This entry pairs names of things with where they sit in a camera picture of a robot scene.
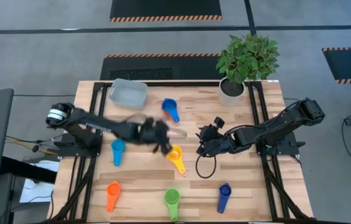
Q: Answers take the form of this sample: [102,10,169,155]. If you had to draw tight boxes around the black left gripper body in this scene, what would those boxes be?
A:
[137,116,172,146]

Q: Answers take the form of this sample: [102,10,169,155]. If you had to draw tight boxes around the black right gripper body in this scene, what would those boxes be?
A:
[196,116,236,156]

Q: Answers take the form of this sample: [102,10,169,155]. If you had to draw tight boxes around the yellow measuring cup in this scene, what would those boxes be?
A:
[166,144,186,174]

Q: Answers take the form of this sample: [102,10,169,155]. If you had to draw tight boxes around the medium blue measuring cup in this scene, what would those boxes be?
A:
[161,98,180,123]

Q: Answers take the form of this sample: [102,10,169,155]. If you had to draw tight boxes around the light blue measuring cup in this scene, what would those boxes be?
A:
[111,138,126,167]

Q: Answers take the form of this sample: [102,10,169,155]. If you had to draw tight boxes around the green measuring cup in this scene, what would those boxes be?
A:
[164,187,181,222]

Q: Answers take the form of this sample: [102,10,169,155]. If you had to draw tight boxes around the dark blue measuring cup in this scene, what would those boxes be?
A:
[217,183,232,214]

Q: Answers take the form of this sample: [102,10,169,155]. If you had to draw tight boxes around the orange measuring cup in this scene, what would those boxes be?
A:
[106,180,121,213]

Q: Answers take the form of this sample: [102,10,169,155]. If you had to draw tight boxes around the grey plastic basket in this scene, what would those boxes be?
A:
[108,78,149,110]

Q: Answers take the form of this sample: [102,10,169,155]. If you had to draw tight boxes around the black mat striped hazard edge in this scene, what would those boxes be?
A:
[109,0,223,23]
[322,46,351,85]
[100,53,227,82]

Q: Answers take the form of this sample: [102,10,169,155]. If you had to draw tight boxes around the green plant in white pot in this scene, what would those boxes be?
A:
[215,33,281,108]

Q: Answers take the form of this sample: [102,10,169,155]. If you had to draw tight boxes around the white paper sheet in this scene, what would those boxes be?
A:
[19,159,60,204]

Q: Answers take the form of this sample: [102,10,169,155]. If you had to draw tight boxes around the black looped gripper cable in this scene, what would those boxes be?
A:
[195,153,217,179]

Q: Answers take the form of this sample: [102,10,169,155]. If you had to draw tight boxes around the black aluminium table frame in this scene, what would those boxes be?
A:
[40,80,317,224]

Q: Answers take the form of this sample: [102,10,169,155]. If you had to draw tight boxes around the yellow and black cable bundle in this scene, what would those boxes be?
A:
[5,133,60,156]

